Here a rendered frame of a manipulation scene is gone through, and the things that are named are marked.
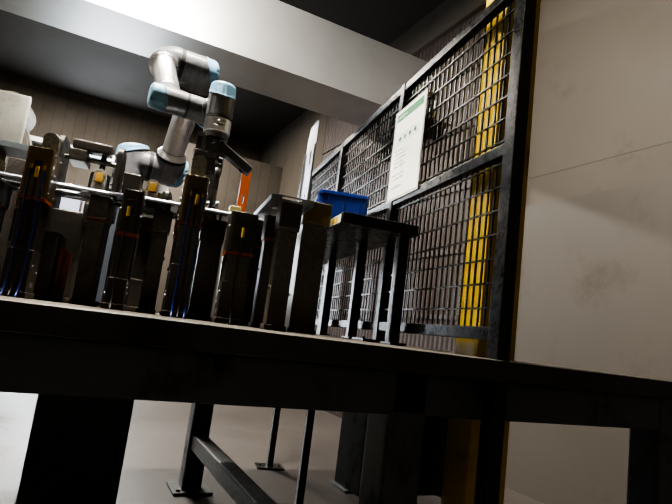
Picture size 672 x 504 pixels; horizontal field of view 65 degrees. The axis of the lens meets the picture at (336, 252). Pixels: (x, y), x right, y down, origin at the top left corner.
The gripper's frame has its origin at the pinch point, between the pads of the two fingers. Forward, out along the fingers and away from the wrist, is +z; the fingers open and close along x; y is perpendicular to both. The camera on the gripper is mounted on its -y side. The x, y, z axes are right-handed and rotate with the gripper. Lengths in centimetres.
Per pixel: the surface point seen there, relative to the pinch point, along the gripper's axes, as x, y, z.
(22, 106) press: -461, 183, -160
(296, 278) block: 11.6, -24.1, 18.1
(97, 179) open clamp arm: -17.3, 32.9, -4.7
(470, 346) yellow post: 45, -58, 30
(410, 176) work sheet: 10, -54, -17
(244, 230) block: 19.3, -7.6, 8.9
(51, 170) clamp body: 16.5, 37.8, 2.2
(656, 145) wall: -37, -200, -74
